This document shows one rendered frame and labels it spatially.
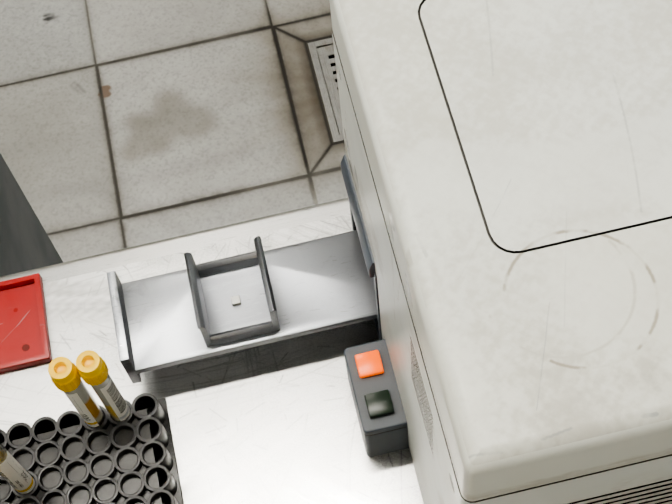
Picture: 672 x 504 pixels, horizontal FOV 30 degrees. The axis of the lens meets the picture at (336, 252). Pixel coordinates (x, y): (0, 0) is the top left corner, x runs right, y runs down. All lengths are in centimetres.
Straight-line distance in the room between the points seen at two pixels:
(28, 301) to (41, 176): 113
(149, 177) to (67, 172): 13
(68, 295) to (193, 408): 13
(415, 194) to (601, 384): 12
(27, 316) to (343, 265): 23
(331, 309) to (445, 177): 28
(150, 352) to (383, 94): 31
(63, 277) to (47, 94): 122
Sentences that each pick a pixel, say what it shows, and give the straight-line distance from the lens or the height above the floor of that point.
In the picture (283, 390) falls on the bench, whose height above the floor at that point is 88.
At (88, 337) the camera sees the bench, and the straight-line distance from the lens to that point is 90.
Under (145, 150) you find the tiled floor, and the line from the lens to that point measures 203.
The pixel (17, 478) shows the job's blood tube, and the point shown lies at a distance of 82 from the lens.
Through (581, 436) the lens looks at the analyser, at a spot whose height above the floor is 117.
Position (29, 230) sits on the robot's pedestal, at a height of 41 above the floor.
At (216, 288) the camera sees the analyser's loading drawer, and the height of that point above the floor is 91.
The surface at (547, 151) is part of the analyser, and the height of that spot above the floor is 117.
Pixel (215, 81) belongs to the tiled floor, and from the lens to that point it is 208.
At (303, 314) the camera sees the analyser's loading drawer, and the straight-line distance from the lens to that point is 84.
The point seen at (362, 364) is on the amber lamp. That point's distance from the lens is 81.
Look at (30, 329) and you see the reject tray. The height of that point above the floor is 88.
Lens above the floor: 167
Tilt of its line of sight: 62 degrees down
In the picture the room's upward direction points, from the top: 8 degrees counter-clockwise
